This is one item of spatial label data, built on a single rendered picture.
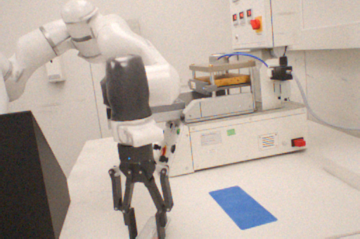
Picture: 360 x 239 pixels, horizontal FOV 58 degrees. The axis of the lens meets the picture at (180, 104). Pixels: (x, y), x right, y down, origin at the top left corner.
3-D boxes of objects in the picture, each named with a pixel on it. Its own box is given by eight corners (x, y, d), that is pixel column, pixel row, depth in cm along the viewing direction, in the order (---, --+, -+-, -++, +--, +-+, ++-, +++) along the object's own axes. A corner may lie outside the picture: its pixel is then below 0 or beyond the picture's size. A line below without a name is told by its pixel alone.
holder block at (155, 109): (174, 101, 136) (174, 95, 136) (185, 108, 117) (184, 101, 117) (135, 107, 133) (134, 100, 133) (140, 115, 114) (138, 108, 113)
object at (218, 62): (243, 79, 146) (240, 49, 144) (278, 84, 116) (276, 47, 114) (190, 86, 141) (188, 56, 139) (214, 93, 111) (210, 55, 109)
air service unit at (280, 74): (276, 96, 119) (273, 55, 117) (299, 101, 105) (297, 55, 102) (263, 98, 118) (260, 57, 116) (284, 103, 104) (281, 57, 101)
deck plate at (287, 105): (263, 95, 153) (263, 93, 153) (307, 106, 120) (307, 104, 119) (168, 110, 144) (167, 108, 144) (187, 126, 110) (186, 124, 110)
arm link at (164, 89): (93, 24, 92) (100, 84, 68) (158, 18, 96) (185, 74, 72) (99, 58, 99) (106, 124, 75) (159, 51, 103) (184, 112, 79)
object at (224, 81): (231, 81, 141) (229, 59, 140) (254, 86, 120) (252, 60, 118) (193, 86, 138) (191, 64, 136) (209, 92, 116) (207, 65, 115)
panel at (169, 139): (155, 151, 143) (169, 111, 142) (168, 175, 114) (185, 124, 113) (151, 150, 142) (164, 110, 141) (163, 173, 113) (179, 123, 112)
